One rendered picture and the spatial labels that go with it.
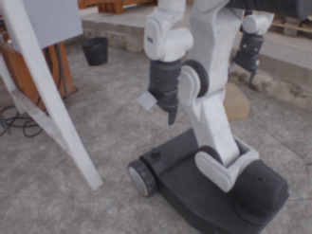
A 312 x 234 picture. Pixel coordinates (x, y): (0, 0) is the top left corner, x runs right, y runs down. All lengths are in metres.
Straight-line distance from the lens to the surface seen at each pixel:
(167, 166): 1.06
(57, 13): 1.41
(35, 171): 1.51
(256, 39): 0.92
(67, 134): 1.04
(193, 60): 0.80
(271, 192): 0.84
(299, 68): 1.92
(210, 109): 0.87
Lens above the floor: 0.98
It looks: 36 degrees down
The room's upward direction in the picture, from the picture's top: 4 degrees counter-clockwise
